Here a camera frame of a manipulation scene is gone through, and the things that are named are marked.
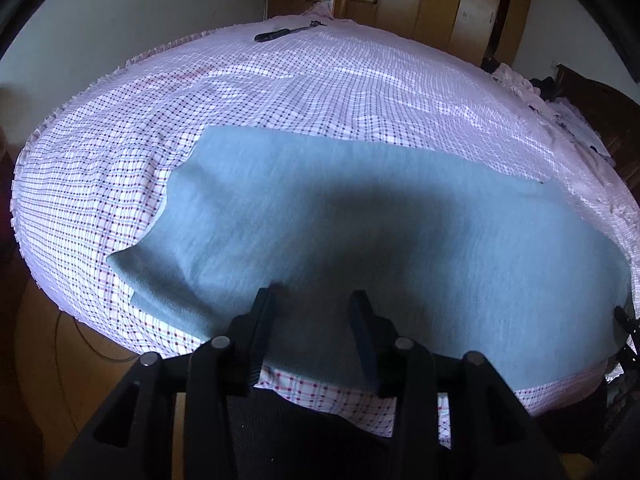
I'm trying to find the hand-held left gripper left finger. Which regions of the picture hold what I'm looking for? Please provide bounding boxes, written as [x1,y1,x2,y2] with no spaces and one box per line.
[54,287,276,480]

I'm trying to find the dark cloth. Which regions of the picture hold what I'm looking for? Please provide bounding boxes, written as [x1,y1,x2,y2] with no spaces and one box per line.
[529,76,562,102]

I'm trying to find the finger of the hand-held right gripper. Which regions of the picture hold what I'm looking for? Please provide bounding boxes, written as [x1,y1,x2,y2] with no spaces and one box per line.
[613,305,640,361]

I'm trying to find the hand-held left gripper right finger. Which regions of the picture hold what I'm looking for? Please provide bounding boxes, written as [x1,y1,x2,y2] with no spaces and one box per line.
[348,290,571,480]

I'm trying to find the black floor cable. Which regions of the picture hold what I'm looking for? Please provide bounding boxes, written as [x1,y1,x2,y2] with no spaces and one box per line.
[52,309,137,362]

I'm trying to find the pink checked bed sheet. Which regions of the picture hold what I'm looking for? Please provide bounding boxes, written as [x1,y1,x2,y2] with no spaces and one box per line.
[10,1,640,448]

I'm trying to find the grey-blue pants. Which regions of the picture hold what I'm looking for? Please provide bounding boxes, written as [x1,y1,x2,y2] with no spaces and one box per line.
[107,126,632,392]

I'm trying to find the wooden headboard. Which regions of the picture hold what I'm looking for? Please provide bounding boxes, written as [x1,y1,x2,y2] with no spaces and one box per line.
[554,64,640,196]

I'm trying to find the black-handled tool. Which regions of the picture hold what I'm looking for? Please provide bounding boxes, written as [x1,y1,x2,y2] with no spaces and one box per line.
[254,20,328,43]

